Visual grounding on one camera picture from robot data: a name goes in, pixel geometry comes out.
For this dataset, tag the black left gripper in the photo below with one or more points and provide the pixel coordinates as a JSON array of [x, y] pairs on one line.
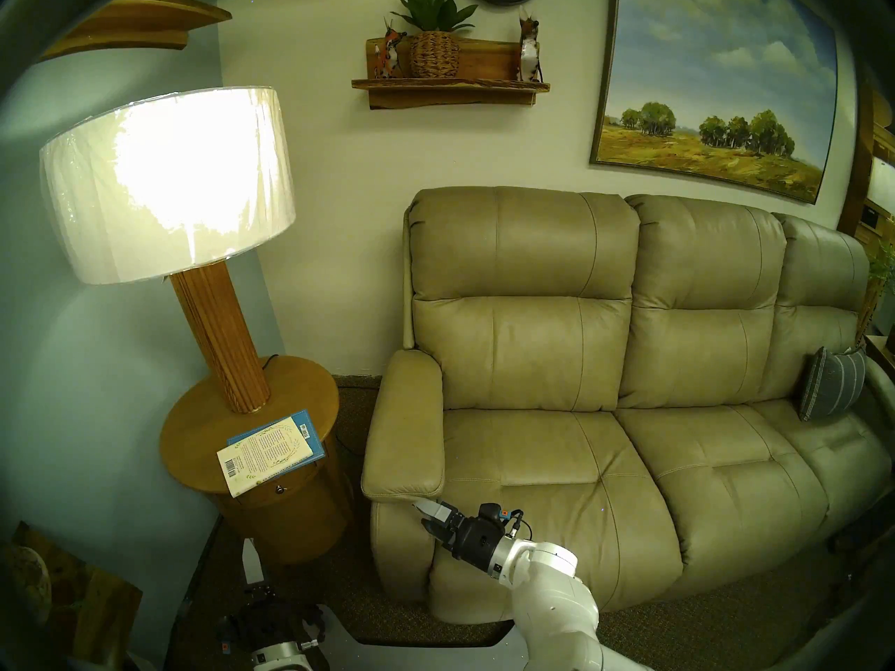
[[273, 621]]

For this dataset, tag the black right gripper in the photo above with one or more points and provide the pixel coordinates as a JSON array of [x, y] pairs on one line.
[[475, 545]]

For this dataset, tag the cream paperback book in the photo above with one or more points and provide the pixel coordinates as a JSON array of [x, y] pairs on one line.
[[262, 456]]

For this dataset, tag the blue hardcover book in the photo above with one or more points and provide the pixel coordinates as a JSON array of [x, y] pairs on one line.
[[308, 425]]

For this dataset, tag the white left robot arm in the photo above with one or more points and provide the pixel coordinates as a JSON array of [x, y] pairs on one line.
[[280, 659]]

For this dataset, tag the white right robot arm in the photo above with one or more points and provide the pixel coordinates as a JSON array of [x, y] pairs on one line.
[[552, 607]]

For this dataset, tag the beige leather sofa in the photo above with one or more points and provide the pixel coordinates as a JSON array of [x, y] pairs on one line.
[[559, 341]]

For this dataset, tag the round wooden side table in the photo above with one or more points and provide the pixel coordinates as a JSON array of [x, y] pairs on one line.
[[196, 439]]

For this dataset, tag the wooden crate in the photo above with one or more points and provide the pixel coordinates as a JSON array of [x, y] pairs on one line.
[[91, 607]]

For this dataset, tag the round decorative globe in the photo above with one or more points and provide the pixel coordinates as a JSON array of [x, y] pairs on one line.
[[28, 582]]

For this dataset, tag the grey striped pillow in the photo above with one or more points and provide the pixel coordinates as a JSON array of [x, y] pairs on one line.
[[832, 383]]

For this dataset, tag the potted plant in wicker basket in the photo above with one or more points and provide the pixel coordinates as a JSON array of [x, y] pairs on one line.
[[433, 54]]

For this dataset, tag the orange fox figurine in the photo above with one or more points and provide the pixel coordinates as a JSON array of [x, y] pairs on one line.
[[387, 54]]

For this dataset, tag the dark wooden end table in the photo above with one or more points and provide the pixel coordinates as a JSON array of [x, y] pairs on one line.
[[882, 358]]

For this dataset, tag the fox figurine right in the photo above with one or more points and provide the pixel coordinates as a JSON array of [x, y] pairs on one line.
[[529, 51]]

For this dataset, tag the green leafy houseplant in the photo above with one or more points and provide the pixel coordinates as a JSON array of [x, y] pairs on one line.
[[882, 271]]

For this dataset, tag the framed landscape painting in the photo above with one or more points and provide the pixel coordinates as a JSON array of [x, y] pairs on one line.
[[713, 61]]

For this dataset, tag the wooden cabinet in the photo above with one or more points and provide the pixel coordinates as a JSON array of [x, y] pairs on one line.
[[856, 187]]

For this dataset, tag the wooden corner shelf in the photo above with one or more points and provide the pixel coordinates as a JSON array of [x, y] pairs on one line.
[[140, 26]]

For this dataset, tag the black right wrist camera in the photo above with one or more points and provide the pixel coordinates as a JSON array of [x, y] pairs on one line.
[[491, 517]]

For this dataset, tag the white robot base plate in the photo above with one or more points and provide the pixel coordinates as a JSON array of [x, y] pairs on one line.
[[419, 652]]

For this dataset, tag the table lamp with wooden post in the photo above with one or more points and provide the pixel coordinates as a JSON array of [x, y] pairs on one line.
[[168, 187]]

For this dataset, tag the wooden wall shelf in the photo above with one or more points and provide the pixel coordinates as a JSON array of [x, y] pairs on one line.
[[447, 93]]

